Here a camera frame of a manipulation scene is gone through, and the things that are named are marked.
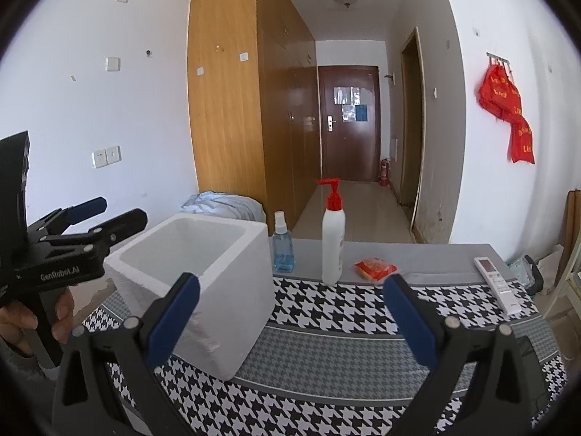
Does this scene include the black smartphone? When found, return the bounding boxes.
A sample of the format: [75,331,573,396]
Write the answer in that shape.
[517,336,541,372]

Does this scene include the red hanging bags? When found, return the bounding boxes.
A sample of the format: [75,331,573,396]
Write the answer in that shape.
[478,62,535,164]

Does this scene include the blue spray bottle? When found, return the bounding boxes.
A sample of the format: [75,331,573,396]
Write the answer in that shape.
[272,211,296,274]

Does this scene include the brown entrance door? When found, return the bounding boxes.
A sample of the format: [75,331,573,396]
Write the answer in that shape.
[318,65,381,182]

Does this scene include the houndstooth table cloth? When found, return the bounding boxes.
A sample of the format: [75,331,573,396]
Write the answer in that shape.
[81,237,568,436]

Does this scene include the white red pump bottle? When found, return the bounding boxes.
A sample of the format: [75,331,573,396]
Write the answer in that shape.
[319,177,346,286]

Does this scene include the person's left hand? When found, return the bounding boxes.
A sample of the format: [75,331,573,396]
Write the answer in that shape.
[0,287,76,355]

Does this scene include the wooden boards against wall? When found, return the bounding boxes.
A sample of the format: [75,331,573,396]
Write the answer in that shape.
[562,189,581,262]

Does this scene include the white remote control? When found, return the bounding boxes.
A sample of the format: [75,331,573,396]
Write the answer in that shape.
[474,257,522,316]

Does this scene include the red snack packet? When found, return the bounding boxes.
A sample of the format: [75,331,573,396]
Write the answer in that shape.
[354,258,398,283]

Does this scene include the bag on floor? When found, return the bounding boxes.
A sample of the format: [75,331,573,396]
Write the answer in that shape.
[509,255,544,296]

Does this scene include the wooden wardrobe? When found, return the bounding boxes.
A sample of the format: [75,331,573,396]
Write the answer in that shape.
[187,0,320,226]

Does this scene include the white styrofoam box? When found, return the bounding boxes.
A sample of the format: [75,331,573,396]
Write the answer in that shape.
[104,214,275,381]

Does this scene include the red fire extinguisher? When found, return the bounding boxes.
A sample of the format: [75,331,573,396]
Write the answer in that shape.
[379,158,390,187]

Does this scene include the wall hook rail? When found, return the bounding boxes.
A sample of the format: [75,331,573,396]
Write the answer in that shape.
[487,52,512,73]

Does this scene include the white wall switch pair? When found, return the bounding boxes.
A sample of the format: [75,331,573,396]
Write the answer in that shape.
[92,146,122,168]

